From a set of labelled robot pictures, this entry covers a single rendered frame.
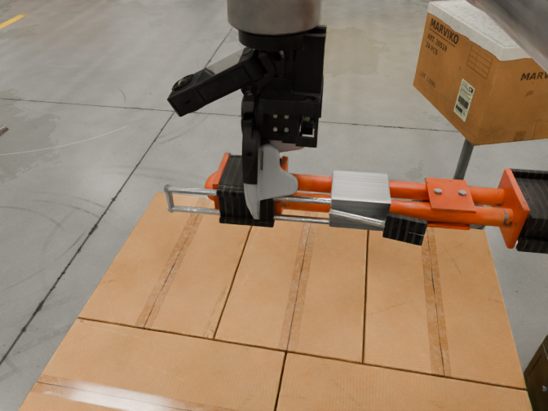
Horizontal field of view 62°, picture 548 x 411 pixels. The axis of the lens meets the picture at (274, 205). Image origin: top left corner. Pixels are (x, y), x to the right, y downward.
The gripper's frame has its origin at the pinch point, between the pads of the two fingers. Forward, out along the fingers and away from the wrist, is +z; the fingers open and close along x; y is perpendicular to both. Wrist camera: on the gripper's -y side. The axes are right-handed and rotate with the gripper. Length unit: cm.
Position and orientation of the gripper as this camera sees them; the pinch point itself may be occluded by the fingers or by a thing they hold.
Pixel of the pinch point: (258, 187)
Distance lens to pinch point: 57.6
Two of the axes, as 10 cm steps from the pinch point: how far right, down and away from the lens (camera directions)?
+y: 9.9, 0.9, -1.2
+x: 1.5, -6.2, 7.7
